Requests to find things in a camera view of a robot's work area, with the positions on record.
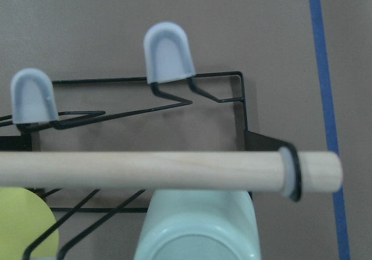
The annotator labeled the yellow cup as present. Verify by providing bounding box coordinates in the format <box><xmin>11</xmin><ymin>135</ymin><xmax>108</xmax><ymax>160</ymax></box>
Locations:
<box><xmin>1</xmin><ymin>187</ymin><xmax>56</xmax><ymax>259</ymax></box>

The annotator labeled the mint green cup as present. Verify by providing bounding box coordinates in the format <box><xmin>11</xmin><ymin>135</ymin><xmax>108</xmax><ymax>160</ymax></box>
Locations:
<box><xmin>134</xmin><ymin>190</ymin><xmax>262</xmax><ymax>259</ymax></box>

